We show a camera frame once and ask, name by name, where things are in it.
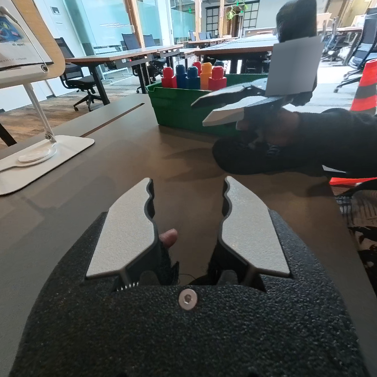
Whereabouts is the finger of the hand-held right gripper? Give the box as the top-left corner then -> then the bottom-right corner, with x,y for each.
191,84 -> 266,108
203,99 -> 265,127

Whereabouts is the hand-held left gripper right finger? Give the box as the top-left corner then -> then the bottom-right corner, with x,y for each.
218,176 -> 290,279

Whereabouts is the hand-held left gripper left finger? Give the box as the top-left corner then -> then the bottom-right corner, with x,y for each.
85,178 -> 156,283

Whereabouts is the orange toy block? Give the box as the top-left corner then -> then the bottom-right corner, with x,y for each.
200,62 -> 213,90

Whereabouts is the green plastic bin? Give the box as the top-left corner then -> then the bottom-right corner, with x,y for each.
146,74 -> 269,137

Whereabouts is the group of colourful toy blocks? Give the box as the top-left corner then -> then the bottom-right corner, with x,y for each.
161,60 -> 228,91

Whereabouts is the person's right forearm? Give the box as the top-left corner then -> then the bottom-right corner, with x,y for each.
212,107 -> 377,178

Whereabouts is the person's left hand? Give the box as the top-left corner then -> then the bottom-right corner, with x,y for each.
159,229 -> 178,247

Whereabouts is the person's right hand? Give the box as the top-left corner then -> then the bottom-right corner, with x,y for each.
236,107 -> 300,147

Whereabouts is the wooden office desk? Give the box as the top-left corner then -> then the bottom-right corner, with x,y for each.
65,44 -> 184,105
194,37 -> 279,74

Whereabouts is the hanging green plant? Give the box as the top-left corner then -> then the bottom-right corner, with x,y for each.
226,3 -> 245,19

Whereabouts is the black office chair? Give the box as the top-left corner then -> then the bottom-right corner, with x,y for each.
334,6 -> 377,93
54,38 -> 104,112

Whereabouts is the orange traffic cone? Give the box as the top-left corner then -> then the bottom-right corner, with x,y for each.
329,59 -> 377,187

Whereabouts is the white tablet stand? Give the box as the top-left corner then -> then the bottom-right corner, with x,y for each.
0,82 -> 95,195

